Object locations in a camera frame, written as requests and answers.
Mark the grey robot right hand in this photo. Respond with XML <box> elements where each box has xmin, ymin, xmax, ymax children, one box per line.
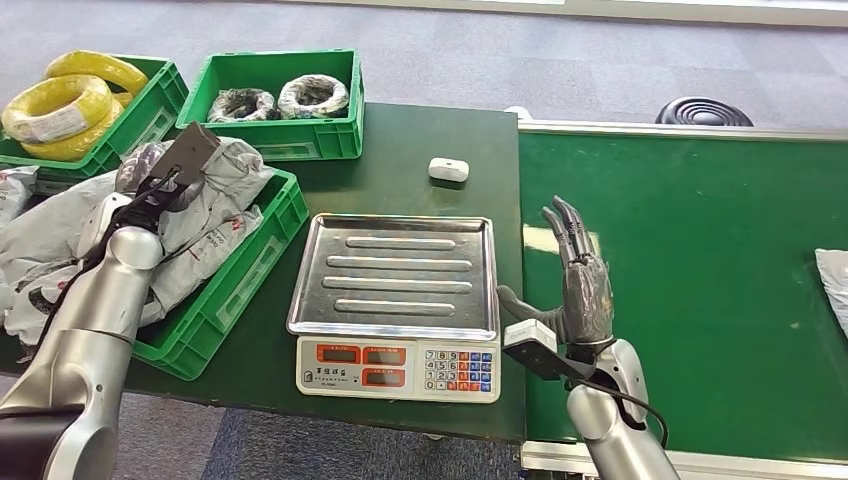
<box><xmin>496</xmin><ymin>194</ymin><xmax>615</xmax><ymax>347</ymax></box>

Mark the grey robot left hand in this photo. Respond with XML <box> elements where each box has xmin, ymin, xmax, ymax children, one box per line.
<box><xmin>114</xmin><ymin>140</ymin><xmax>175</xmax><ymax>195</ymax></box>

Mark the large white package black logo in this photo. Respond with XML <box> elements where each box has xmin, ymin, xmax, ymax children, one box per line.
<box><xmin>0</xmin><ymin>168</ymin><xmax>266</xmax><ymax>348</ymax></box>

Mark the green conveyor belt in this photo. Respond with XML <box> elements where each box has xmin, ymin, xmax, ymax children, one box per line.
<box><xmin>517</xmin><ymin>131</ymin><xmax>848</xmax><ymax>462</ymax></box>

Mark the grey-white package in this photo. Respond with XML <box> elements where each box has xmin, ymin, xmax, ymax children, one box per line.
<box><xmin>814</xmin><ymin>248</ymin><xmax>848</xmax><ymax>340</ymax></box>

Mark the green crate holding yellow coils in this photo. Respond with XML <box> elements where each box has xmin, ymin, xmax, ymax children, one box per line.
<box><xmin>0</xmin><ymin>54</ymin><xmax>191</xmax><ymax>179</ymax></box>

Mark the green crate holding black coils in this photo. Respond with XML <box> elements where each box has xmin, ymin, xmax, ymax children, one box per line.
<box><xmin>175</xmin><ymin>48</ymin><xmax>366</xmax><ymax>163</ymax></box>

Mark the green crate holding packages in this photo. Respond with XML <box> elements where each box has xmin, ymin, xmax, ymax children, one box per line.
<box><xmin>129</xmin><ymin>166</ymin><xmax>311</xmax><ymax>383</ymax></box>

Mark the small white plastic device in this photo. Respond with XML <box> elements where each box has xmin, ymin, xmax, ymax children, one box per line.
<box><xmin>427</xmin><ymin>156</ymin><xmax>471</xmax><ymax>184</ymax></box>

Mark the electronic scale with steel tray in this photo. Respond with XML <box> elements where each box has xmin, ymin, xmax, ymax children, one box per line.
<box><xmin>285</xmin><ymin>212</ymin><xmax>503</xmax><ymax>405</ymax></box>

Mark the black ribbed round object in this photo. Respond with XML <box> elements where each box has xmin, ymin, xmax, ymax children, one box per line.
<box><xmin>654</xmin><ymin>97</ymin><xmax>755</xmax><ymax>128</ymax></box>

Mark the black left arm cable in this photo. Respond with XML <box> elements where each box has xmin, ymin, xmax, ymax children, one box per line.
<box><xmin>31</xmin><ymin>166</ymin><xmax>183</xmax><ymax>349</ymax></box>

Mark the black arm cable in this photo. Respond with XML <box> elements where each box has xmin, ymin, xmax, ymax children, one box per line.
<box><xmin>31</xmin><ymin>166</ymin><xmax>183</xmax><ymax>349</ymax></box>
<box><xmin>576</xmin><ymin>374</ymin><xmax>670</xmax><ymax>452</ymax></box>

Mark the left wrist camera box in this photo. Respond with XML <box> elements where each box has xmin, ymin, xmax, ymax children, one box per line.
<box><xmin>153</xmin><ymin>121</ymin><xmax>222</xmax><ymax>200</ymax></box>

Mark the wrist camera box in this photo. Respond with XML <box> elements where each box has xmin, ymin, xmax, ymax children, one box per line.
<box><xmin>153</xmin><ymin>121</ymin><xmax>222</xmax><ymax>200</ymax></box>
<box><xmin>501</xmin><ymin>318</ymin><xmax>598</xmax><ymax>383</ymax></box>

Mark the yellow wire coil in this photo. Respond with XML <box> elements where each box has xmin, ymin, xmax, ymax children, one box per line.
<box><xmin>44</xmin><ymin>50</ymin><xmax>150</xmax><ymax>97</ymax></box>
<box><xmin>21</xmin><ymin>92</ymin><xmax>134</xmax><ymax>163</ymax></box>
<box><xmin>1</xmin><ymin>74</ymin><xmax>114</xmax><ymax>145</ymax></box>

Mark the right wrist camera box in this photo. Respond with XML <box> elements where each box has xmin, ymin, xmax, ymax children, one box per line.
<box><xmin>501</xmin><ymin>318</ymin><xmax>598</xmax><ymax>383</ymax></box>

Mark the wrapped black wire coil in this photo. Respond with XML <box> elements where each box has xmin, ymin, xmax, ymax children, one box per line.
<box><xmin>206</xmin><ymin>87</ymin><xmax>281</xmax><ymax>125</ymax></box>
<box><xmin>277</xmin><ymin>74</ymin><xmax>350</xmax><ymax>121</ymax></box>

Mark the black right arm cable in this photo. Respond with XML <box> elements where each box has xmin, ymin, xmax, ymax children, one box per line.
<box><xmin>576</xmin><ymin>374</ymin><xmax>670</xmax><ymax>452</ymax></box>

